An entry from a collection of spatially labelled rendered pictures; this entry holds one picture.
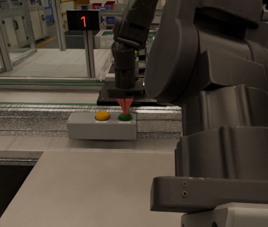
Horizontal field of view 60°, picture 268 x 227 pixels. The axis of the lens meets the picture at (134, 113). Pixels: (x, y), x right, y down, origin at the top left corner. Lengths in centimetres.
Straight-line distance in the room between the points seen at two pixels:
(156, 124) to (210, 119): 60
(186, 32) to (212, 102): 6
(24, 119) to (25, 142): 8
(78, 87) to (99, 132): 37
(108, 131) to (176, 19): 53
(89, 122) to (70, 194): 21
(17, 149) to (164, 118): 48
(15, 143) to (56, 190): 28
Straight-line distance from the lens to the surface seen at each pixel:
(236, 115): 17
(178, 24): 20
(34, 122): 84
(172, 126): 77
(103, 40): 207
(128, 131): 70
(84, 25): 96
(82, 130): 72
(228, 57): 20
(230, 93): 17
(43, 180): 69
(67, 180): 66
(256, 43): 26
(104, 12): 606
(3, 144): 87
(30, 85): 110
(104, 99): 82
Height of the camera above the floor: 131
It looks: 28 degrees down
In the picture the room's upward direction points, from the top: straight up
